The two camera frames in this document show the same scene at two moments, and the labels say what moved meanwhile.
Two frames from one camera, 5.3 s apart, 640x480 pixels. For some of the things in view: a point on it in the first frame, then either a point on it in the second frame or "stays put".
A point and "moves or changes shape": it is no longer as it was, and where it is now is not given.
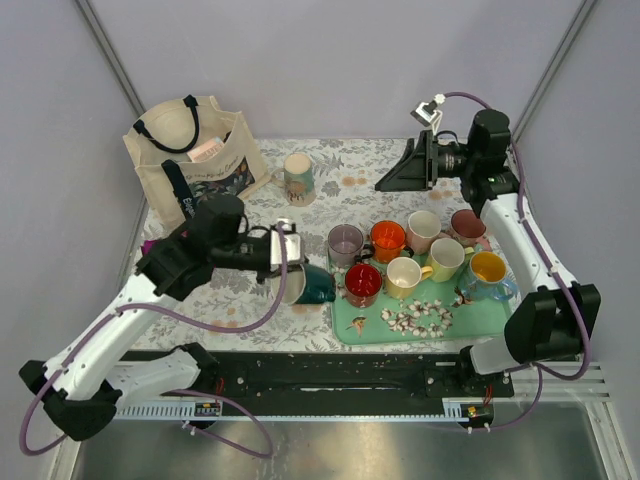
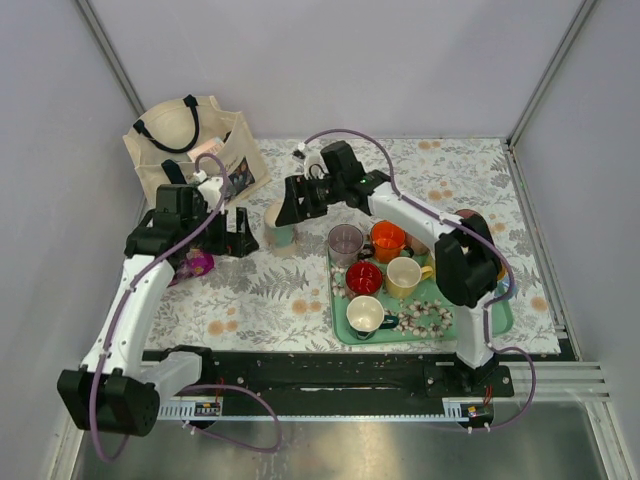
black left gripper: x=270 y=270 -> x=236 y=244
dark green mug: x=309 y=285 -> x=365 y=316
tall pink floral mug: x=466 y=227 stays put
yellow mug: x=403 y=276 stays put
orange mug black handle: x=388 y=240 stays put
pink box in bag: x=207 y=150 stays put
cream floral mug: x=297 y=177 moves or changes shape
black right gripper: x=417 y=170 -> x=292 y=210
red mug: x=362 y=285 stays put
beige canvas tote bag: x=183 y=148 stays put
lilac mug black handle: x=346 y=246 stays put
